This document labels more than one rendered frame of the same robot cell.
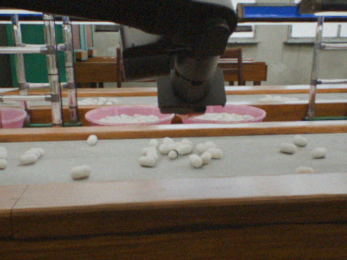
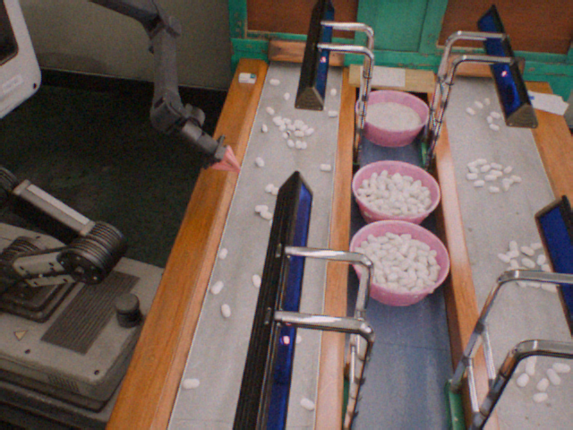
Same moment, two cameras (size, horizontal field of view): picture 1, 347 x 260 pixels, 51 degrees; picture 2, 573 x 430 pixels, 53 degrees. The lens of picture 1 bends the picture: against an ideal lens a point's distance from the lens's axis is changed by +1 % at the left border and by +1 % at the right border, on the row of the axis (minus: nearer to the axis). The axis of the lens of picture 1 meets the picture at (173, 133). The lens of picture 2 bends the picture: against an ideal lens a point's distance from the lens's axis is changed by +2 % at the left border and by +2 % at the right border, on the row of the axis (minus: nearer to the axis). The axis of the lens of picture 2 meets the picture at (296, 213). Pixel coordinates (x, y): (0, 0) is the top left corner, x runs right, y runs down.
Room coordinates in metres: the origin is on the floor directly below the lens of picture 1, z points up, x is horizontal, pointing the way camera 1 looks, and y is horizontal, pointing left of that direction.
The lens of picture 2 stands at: (0.99, -1.23, 1.87)
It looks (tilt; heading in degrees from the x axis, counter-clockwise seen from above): 43 degrees down; 100
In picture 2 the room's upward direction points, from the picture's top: 3 degrees clockwise
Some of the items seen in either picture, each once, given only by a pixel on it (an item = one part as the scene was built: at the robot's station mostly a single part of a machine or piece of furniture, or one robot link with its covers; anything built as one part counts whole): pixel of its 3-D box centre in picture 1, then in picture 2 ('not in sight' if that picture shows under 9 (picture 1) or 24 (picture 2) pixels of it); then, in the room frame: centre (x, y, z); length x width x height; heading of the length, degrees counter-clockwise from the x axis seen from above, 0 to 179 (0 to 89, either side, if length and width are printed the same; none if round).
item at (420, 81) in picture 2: not in sight; (391, 78); (0.99, 0.78, 0.77); 0.33 x 0.15 x 0.01; 6
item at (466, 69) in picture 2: not in sight; (483, 65); (1.33, 0.87, 0.83); 0.30 x 0.06 x 0.07; 6
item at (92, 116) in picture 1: (130, 128); (393, 199); (1.06, 0.13, 0.72); 0.27 x 0.27 x 0.10
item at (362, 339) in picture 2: not in sight; (317, 355); (0.94, -0.59, 0.90); 0.20 x 0.19 x 0.45; 96
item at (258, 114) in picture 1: (220, 125); (396, 265); (1.09, -0.15, 0.72); 0.27 x 0.27 x 0.10
